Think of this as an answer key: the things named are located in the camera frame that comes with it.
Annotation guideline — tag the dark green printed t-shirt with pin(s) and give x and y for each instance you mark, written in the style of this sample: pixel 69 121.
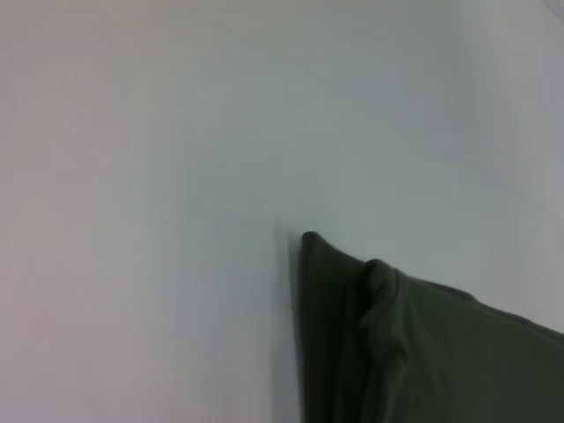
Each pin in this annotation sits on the dark green printed t-shirt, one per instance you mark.
pixel 418 352

